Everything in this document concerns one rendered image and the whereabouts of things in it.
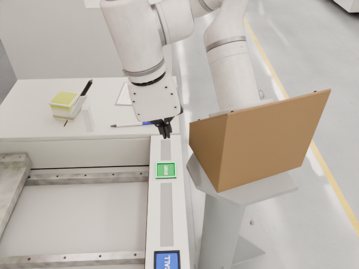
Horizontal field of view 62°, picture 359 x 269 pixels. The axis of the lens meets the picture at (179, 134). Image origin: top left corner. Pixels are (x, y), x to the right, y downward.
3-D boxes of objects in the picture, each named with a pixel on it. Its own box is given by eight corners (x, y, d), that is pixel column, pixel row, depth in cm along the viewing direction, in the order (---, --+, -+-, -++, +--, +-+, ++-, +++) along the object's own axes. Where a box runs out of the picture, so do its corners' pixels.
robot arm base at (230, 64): (258, 105, 99) (245, 50, 98) (286, 99, 80) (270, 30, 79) (203, 119, 96) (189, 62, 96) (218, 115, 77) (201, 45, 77)
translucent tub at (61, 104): (53, 119, 98) (47, 102, 94) (64, 106, 104) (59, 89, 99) (74, 123, 97) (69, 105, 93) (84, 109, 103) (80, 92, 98)
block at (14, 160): (0, 167, 94) (-4, 161, 92) (4, 160, 96) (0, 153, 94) (26, 167, 94) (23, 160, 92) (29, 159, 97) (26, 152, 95)
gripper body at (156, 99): (120, 85, 59) (137, 127, 67) (170, 74, 58) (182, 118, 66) (124, 66, 65) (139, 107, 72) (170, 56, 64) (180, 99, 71)
